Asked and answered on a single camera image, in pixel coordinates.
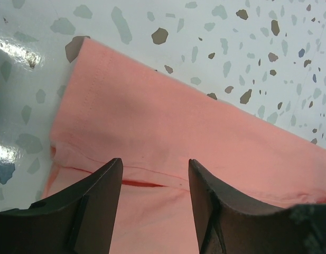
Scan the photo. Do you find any salmon pink t shirt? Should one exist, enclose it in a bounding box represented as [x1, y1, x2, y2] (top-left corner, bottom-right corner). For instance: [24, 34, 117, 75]
[43, 38, 326, 253]

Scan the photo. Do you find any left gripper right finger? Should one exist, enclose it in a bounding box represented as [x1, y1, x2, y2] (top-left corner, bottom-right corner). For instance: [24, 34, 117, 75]
[189, 159, 326, 254]

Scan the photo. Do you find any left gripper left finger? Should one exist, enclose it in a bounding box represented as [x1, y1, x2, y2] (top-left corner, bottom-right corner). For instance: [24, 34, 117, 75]
[0, 158, 123, 253]

